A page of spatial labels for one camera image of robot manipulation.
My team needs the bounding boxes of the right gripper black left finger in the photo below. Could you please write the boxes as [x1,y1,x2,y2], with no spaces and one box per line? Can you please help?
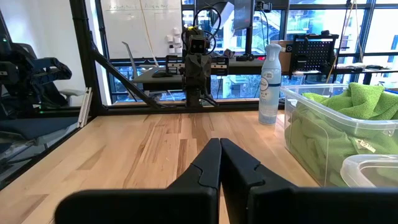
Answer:
[55,138,222,224]

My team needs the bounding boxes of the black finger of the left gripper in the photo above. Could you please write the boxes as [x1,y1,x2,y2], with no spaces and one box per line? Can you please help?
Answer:
[198,58,213,86]
[185,58,200,86]

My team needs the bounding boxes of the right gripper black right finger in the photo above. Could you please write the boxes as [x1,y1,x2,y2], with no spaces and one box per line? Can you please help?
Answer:
[220,138,398,224]

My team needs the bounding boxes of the green microfiber towel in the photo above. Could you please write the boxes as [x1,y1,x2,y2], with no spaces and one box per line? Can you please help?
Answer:
[302,82,398,121]
[285,104,398,188]

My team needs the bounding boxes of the dark desk with mouse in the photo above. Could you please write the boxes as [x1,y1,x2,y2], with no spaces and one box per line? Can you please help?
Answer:
[131,57,267,91]

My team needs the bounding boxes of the white whiteboard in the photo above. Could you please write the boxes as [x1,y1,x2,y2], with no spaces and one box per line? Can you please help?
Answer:
[99,0,184,60]

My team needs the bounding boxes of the clear plastic bin white label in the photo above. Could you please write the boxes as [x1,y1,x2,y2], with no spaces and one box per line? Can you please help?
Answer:
[340,154,398,189]

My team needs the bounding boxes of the white air freshener spray bottle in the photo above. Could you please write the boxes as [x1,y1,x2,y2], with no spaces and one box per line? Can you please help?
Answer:
[257,42,283,126]

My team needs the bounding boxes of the black monitor on pole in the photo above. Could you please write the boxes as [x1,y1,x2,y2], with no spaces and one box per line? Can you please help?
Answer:
[233,0,256,56]

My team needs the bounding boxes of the brown cardboard box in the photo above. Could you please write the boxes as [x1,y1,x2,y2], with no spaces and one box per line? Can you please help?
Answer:
[269,39,295,75]

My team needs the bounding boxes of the black webcam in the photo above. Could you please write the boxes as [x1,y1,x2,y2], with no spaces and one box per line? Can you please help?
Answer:
[254,1,274,13]

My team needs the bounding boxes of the white aluminium strips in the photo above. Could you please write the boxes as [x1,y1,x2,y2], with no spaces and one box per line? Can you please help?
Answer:
[76,86,93,128]

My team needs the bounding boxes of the black pegboard rack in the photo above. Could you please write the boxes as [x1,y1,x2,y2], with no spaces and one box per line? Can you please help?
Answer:
[291,30,340,78]

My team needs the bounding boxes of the dark desk with pegboard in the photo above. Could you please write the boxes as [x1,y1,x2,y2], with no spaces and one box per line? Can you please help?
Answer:
[279,63,398,86]

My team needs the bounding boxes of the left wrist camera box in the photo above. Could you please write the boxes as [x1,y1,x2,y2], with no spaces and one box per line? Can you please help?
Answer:
[187,27,208,56]

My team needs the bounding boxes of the black looped cable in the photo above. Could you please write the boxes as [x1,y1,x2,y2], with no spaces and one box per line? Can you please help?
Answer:
[192,5,223,57]

